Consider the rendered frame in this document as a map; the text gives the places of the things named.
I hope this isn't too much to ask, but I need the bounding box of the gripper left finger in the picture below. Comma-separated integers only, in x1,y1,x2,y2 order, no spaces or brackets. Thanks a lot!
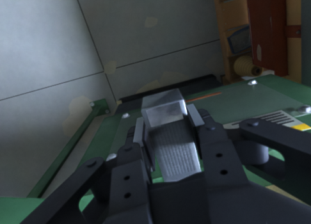
21,116,157,224

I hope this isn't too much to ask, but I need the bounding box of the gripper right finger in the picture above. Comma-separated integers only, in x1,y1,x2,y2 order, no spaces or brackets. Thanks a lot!
186,103,311,201

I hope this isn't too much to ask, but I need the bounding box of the clear guard cover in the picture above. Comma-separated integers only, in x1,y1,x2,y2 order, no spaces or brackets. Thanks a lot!
105,79,311,162

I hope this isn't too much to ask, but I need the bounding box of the grey slotted scale plate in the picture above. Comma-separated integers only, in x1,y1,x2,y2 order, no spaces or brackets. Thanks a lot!
253,109,303,128

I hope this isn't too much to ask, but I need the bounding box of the yellow ribbed spool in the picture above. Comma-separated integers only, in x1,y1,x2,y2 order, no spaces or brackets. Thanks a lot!
233,55,263,77

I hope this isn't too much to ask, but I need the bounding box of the yellow label plate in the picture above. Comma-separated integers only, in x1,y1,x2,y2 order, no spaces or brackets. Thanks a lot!
290,123,311,132

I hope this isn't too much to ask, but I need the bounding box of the wooden shelf unit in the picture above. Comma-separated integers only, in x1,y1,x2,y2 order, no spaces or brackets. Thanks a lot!
212,0,303,85

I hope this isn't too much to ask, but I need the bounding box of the blue framed tray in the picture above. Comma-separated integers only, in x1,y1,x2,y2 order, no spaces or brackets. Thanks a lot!
227,24,251,53

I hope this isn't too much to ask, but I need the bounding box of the red cabinet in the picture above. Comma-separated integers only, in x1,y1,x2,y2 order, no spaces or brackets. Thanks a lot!
246,0,302,77

